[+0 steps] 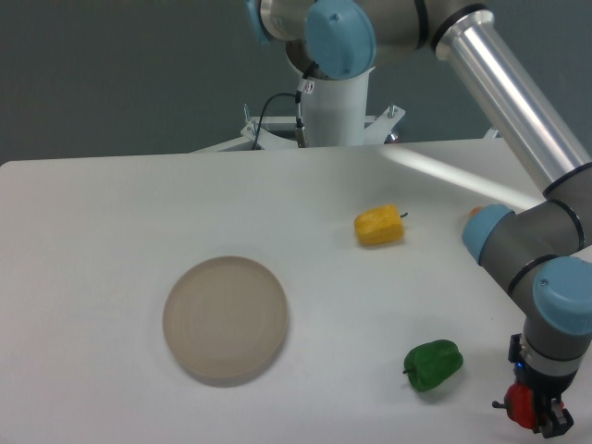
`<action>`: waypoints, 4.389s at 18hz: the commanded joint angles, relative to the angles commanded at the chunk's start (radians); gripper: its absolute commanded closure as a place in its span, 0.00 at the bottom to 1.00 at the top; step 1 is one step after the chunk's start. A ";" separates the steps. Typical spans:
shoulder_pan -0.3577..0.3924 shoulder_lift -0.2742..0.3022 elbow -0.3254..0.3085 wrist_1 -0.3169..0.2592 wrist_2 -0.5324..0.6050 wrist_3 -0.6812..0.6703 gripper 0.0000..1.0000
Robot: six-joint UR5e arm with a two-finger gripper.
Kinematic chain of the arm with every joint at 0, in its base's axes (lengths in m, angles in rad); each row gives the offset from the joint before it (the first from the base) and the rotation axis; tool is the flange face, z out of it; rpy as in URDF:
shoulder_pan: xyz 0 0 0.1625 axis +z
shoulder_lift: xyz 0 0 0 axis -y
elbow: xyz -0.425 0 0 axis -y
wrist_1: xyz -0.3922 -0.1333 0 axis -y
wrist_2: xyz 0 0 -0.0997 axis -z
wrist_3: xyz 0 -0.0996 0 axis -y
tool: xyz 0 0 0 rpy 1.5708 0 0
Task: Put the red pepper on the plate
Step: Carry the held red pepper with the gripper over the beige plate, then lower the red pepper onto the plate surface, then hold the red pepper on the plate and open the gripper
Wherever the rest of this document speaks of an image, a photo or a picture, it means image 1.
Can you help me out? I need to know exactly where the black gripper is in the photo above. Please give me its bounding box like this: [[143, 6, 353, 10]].
[[509, 334, 581, 438]]

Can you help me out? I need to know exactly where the red toy pepper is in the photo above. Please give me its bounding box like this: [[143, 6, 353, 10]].
[[491, 382, 537, 429]]

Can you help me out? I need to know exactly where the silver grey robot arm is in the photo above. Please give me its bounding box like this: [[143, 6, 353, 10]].
[[246, 1, 591, 438]]

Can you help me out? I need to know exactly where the orange object behind arm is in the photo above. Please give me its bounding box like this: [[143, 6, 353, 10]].
[[469, 206, 483, 218]]

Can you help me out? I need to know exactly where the green toy pepper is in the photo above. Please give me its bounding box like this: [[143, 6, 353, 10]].
[[403, 339, 463, 393]]

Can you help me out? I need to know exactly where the yellow toy pepper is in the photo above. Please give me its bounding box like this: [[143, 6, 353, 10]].
[[353, 203, 407, 246]]

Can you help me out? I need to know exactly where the beige round plate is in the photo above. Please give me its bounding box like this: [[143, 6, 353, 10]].
[[162, 256, 289, 387]]

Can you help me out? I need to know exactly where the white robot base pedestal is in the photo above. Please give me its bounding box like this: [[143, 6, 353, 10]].
[[298, 62, 374, 147]]

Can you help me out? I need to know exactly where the white metal base frame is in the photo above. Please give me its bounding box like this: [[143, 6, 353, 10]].
[[189, 104, 500, 154]]

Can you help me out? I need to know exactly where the black cable with connector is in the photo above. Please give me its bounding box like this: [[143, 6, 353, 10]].
[[252, 62, 320, 152]]

